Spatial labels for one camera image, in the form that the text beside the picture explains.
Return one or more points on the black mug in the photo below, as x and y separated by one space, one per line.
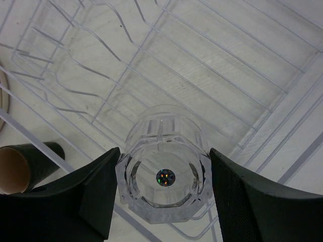
23 167

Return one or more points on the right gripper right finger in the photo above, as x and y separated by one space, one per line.
251 207

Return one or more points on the cream plate orange patch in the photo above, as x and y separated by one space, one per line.
5 98

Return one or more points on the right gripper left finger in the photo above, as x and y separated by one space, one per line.
77 207

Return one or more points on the white wire dish rack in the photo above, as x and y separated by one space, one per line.
288 148

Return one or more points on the clear glass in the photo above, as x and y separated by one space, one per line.
164 174

